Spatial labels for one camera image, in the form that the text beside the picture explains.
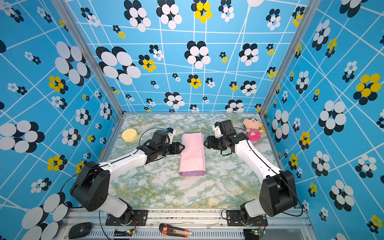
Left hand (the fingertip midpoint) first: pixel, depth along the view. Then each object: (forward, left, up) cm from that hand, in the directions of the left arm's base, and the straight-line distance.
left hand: (183, 146), depth 87 cm
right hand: (0, -15, +3) cm, 15 cm away
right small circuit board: (-40, -37, -12) cm, 55 cm away
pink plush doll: (+21, -48, -6) cm, 52 cm away
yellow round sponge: (+16, +40, -10) cm, 44 cm away
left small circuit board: (-41, +25, -12) cm, 49 cm away
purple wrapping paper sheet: (-6, -6, -4) cm, 9 cm away
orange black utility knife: (-39, +7, -11) cm, 41 cm away
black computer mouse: (-40, +46, -9) cm, 62 cm away
